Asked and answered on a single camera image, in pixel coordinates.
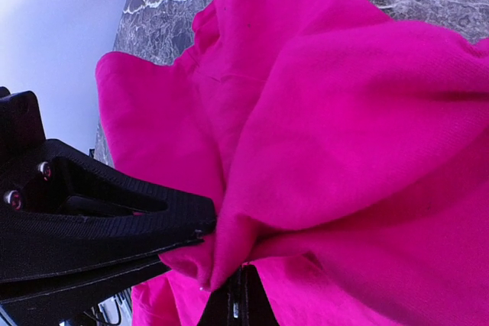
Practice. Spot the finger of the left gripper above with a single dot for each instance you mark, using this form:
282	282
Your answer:
51	300

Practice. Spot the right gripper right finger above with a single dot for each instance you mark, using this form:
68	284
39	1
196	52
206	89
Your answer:
255	306

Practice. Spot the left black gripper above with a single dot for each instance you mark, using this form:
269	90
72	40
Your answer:
66	214

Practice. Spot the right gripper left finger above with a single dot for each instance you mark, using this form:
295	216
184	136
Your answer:
223	306

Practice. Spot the red t-shirt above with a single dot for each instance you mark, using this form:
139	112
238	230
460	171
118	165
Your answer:
346	154

